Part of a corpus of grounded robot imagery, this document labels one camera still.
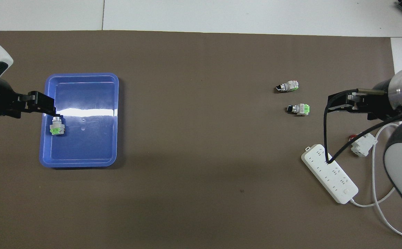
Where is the white red circuit breaker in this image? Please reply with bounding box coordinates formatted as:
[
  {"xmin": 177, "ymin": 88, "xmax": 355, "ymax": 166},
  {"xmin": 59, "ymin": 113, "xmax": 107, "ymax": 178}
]
[{"xmin": 348, "ymin": 132, "xmax": 378, "ymax": 157}]

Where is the selector switch white block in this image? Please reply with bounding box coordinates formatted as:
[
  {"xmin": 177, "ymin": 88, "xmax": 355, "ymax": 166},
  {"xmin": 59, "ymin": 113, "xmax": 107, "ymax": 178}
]
[{"xmin": 275, "ymin": 81, "xmax": 299, "ymax": 93}]

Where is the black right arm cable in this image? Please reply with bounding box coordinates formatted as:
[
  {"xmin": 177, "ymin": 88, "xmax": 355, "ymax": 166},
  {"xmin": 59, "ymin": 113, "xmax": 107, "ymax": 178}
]
[{"xmin": 323, "ymin": 89, "xmax": 402, "ymax": 165}]

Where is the selector switch orange green block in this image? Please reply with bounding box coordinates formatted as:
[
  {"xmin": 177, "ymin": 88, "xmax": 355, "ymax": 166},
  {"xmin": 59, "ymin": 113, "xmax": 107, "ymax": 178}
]
[{"xmin": 50, "ymin": 116, "xmax": 66, "ymax": 136}]

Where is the blue plastic tray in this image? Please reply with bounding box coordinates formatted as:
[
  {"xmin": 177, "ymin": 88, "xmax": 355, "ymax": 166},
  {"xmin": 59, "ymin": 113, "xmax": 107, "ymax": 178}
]
[{"xmin": 39, "ymin": 73, "xmax": 119, "ymax": 168}]

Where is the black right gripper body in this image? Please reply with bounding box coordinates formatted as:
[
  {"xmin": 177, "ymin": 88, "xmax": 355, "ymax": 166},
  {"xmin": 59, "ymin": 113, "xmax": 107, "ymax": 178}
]
[{"xmin": 367, "ymin": 79, "xmax": 402, "ymax": 121}]

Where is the white power cable with plug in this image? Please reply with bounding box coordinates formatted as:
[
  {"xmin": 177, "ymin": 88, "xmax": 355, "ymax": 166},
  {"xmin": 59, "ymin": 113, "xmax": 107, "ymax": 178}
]
[{"xmin": 349, "ymin": 123, "xmax": 402, "ymax": 240}]

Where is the white power strip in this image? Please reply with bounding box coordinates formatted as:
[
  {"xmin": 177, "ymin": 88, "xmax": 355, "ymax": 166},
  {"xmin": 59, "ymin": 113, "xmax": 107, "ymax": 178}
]
[{"xmin": 301, "ymin": 144, "xmax": 359, "ymax": 204}]

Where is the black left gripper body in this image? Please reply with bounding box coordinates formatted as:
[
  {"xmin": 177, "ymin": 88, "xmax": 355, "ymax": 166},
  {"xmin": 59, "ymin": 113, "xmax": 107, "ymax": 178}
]
[{"xmin": 0, "ymin": 79, "xmax": 22, "ymax": 119}]

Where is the brown table mat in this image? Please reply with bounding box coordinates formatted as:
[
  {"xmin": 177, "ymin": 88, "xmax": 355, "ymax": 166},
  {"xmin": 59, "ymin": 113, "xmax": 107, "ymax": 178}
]
[{"xmin": 0, "ymin": 30, "xmax": 402, "ymax": 249}]

